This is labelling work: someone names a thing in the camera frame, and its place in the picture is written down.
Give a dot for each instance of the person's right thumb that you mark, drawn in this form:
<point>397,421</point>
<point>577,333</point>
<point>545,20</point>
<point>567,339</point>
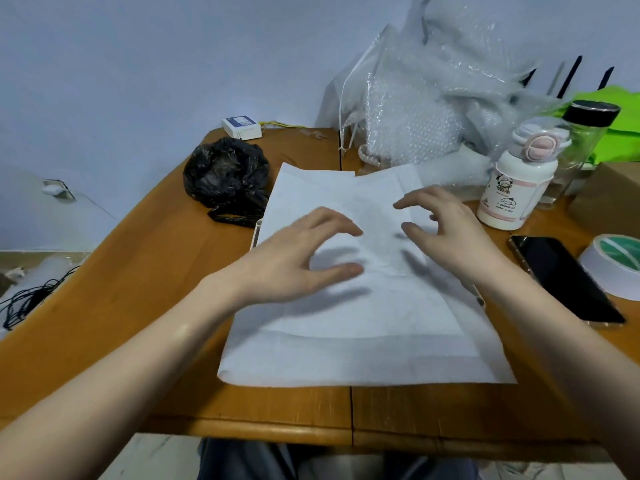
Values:
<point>419,235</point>

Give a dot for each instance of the person's grey trousers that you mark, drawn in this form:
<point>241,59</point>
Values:
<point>240,462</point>

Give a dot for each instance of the person's left hand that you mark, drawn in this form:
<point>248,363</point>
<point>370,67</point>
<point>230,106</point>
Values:
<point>272,267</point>

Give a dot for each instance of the black router antenna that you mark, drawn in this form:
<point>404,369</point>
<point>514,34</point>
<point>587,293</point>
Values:
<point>570,77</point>
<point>605,78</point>
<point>528,77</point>

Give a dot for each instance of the black smartphone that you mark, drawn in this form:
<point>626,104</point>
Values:
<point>567,279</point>

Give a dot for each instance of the white tape roll green core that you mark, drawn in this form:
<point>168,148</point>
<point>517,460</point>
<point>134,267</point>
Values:
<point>615,267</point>

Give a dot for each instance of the person's right hand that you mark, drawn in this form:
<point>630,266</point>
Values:
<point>462,242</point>

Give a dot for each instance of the brown cardboard box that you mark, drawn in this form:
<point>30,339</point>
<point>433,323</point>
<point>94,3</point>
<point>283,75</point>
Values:
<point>607,199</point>

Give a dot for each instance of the white bottle pink lid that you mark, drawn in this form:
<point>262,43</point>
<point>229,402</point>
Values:
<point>515,189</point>

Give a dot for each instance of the person's right forearm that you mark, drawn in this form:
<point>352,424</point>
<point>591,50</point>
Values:
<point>570,354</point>

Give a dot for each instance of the glass bottle black cap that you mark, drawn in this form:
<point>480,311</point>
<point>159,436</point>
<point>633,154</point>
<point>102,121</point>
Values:
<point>580,139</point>

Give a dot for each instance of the white flat device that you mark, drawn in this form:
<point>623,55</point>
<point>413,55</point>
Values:
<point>255,235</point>

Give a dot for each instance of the small white box blue label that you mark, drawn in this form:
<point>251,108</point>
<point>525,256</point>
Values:
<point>242,127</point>

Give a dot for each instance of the clear plastic bag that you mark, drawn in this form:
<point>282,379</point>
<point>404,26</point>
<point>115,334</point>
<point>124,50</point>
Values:
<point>350,94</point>

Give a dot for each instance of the person's left thumb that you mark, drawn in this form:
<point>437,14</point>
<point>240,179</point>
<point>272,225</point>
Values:
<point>335,273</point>

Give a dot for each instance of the white wall plug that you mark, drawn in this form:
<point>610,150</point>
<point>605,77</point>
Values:
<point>56,189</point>

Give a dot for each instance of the clear bubble wrap pile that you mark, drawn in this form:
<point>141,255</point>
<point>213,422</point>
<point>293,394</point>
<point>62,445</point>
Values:
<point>435,104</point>

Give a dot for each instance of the black plastic bag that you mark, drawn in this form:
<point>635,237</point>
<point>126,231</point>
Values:
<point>225,177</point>

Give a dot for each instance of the white paper sheet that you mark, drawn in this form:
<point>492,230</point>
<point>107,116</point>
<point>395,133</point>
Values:
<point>350,339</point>

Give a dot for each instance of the bright green cloth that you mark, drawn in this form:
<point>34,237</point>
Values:
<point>617,129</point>

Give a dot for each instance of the person's left forearm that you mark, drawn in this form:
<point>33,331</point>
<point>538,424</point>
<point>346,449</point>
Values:
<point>110,394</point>

